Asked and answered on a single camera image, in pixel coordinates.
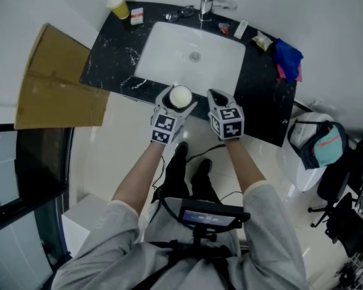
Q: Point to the blue cloth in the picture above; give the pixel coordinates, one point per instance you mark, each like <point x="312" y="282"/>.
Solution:
<point x="285" y="57"/>

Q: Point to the yellow snack packet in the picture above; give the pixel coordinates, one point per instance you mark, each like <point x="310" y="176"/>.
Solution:
<point x="261" y="40"/>

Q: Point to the black eyeglasses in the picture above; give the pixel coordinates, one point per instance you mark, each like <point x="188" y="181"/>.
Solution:
<point x="171" y="17"/>

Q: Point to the person's left leg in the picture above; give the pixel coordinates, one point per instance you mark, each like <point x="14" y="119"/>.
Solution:
<point x="177" y="168"/>

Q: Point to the black chest harness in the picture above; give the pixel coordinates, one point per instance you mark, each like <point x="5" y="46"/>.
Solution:
<point x="199" y="252"/>

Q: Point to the yellow paper cup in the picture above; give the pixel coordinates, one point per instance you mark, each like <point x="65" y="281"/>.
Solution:
<point x="121" y="9"/>

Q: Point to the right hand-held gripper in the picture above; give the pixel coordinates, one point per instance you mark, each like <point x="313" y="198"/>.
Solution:
<point x="227" y="122"/>

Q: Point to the pink cloth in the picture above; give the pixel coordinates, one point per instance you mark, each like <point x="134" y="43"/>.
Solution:
<point x="280" y="72"/>

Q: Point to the black office chair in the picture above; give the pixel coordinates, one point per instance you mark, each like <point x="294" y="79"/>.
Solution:
<point x="332" y="186"/>
<point x="354" y="231"/>

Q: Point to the black window frame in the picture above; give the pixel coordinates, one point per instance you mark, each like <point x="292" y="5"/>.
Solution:
<point x="42" y="162"/>

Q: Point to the teal black bag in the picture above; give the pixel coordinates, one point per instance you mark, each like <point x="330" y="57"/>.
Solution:
<point x="326" y="145"/>

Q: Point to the chrome faucet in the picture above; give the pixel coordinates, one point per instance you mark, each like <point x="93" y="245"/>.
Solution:
<point x="210" y="1"/>

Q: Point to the person's right leg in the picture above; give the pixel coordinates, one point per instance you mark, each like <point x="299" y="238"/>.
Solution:
<point x="202" y="180"/>

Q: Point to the slim white box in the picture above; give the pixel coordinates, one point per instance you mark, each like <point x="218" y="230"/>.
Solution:
<point x="241" y="29"/>

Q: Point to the person's grey shirt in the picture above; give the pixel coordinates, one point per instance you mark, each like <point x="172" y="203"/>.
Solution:
<point x="109" y="252"/>

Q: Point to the white ceramic cup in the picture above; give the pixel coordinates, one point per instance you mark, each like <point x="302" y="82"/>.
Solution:
<point x="180" y="97"/>

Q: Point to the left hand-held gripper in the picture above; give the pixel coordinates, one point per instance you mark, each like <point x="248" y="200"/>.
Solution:
<point x="164" y="125"/>

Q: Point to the small red item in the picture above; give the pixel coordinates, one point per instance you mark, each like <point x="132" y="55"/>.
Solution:
<point x="224" y="27"/>

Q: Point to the person's leg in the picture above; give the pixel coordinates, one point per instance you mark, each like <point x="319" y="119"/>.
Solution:
<point x="202" y="180"/>
<point x="177" y="168"/>

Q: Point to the small white red box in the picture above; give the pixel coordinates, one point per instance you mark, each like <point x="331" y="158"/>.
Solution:
<point x="136" y="16"/>

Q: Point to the person's right forearm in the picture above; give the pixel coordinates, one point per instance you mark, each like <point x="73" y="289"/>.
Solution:
<point x="243" y="168"/>

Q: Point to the person's left forearm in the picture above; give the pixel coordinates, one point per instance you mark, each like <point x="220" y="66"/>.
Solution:
<point x="139" y="177"/>

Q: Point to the white sink basin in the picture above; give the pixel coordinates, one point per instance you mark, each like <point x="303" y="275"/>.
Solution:
<point x="175" y="56"/>

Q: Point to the black marble vanity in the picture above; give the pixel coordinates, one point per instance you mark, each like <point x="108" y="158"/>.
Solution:
<point x="115" y="50"/>

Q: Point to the brown cardboard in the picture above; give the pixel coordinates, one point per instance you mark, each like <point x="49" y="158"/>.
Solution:
<point x="57" y="86"/>

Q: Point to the black chest-mounted display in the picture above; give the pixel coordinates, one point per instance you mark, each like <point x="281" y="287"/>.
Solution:
<point x="208" y="217"/>

